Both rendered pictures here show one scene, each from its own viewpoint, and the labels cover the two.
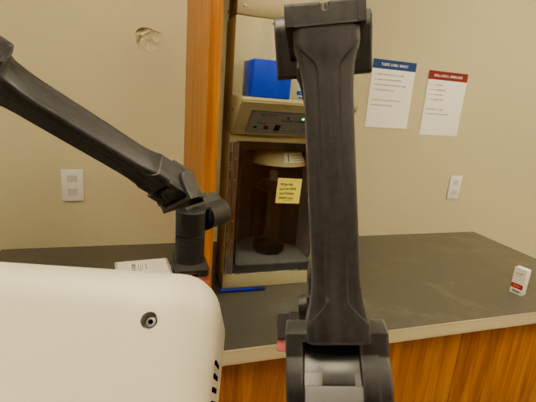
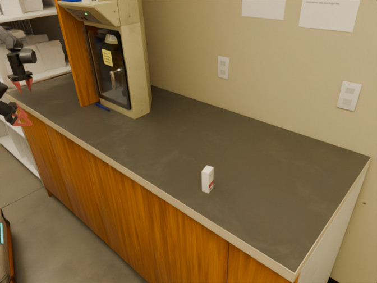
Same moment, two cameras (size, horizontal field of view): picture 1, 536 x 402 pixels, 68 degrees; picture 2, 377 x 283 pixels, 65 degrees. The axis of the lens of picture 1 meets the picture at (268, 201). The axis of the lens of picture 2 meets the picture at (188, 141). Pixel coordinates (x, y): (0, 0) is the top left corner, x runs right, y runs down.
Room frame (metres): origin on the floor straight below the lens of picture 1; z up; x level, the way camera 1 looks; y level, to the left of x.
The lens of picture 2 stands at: (0.79, -1.56, 1.65)
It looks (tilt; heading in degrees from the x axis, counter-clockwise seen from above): 32 degrees down; 62
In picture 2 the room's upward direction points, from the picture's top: 2 degrees counter-clockwise
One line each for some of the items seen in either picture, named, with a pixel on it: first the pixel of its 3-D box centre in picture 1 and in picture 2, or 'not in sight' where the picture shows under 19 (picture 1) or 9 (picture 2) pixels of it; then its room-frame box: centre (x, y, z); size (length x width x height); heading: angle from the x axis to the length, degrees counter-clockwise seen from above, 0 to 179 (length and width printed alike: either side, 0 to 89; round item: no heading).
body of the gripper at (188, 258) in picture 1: (189, 250); (18, 70); (0.74, 0.15, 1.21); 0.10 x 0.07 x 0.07; 18
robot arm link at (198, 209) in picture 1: (192, 221); (15, 58); (0.74, 0.14, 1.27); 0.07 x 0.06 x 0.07; 153
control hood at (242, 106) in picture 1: (293, 119); (88, 13); (1.09, -0.05, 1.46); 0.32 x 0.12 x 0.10; 109
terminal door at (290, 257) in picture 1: (279, 210); (107, 68); (1.14, -0.04, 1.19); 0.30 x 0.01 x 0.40; 108
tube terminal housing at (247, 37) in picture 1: (269, 157); (124, 36); (1.27, 0.01, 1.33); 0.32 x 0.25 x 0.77; 109
